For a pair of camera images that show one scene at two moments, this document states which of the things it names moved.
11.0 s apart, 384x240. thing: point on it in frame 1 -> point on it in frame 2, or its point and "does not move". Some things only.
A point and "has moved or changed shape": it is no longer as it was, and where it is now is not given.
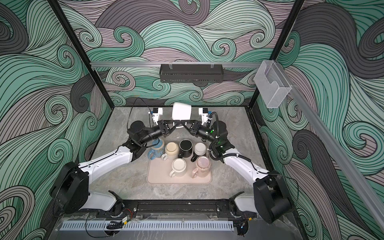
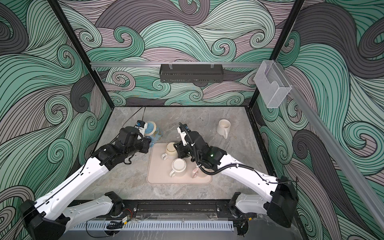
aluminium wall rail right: (356, 184) does not move
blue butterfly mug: (158, 150) has moved or changed shape
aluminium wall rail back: (178, 63) does not move
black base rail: (176, 208) does not move
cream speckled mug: (172, 150) does not move
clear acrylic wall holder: (273, 86) does not move
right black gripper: (195, 129) -> (180, 149)
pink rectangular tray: (158, 172) does not move
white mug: (181, 111) has moved or changed shape
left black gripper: (164, 129) -> (146, 142)
